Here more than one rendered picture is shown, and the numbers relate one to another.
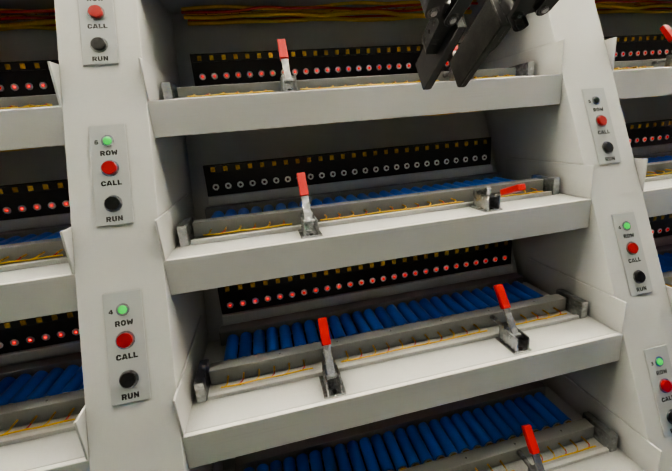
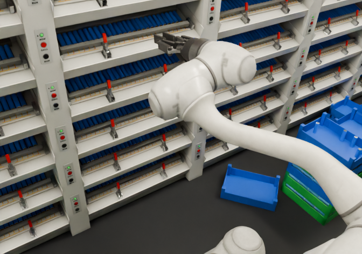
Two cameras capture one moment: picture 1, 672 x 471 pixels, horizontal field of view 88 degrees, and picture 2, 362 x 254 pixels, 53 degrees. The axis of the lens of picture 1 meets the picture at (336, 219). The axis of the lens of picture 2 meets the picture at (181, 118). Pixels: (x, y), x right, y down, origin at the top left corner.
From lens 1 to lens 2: 1.08 m
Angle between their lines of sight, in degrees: 49
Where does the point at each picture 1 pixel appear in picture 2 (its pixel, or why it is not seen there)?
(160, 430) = (65, 116)
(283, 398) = (96, 103)
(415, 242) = (141, 56)
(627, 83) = not seen: outside the picture
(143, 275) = (57, 76)
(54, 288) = (29, 83)
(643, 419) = not seen: hidden behind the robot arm
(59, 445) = (32, 121)
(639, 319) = not seen: hidden behind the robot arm
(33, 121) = (12, 28)
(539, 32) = not seen: outside the picture
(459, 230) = (155, 51)
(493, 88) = not seen: outside the picture
